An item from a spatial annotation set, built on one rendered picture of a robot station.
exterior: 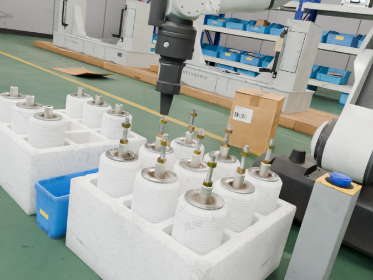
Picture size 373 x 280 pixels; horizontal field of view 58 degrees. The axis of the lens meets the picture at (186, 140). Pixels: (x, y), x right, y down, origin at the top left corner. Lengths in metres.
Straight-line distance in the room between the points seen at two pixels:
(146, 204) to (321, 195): 0.34
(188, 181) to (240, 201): 0.13
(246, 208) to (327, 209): 0.15
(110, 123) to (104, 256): 0.47
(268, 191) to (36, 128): 0.62
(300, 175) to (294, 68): 1.81
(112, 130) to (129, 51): 2.90
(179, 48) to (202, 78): 2.44
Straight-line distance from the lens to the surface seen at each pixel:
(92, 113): 1.19
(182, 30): 0.76
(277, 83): 2.88
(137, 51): 4.05
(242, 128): 1.86
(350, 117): 0.94
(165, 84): 0.75
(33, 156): 0.94
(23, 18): 7.28
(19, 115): 1.08
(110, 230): 0.73
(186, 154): 0.90
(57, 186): 0.97
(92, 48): 4.47
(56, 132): 0.98
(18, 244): 0.92
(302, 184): 1.09
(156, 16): 0.77
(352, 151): 0.91
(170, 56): 0.76
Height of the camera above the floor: 0.53
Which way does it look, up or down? 17 degrees down
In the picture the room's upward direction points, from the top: 11 degrees clockwise
